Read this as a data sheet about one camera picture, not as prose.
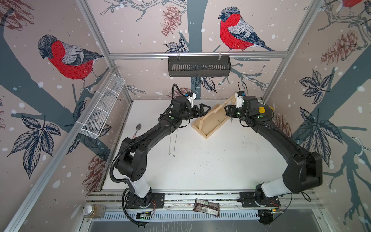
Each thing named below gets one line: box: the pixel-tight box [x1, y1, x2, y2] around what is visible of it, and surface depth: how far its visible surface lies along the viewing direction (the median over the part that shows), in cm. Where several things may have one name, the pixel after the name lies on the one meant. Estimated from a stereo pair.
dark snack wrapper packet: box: [192, 197, 220, 218], surface depth 72 cm
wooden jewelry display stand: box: [191, 93, 237, 140], surface depth 100 cm
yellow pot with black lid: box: [257, 102, 275, 120], surface depth 99 cm
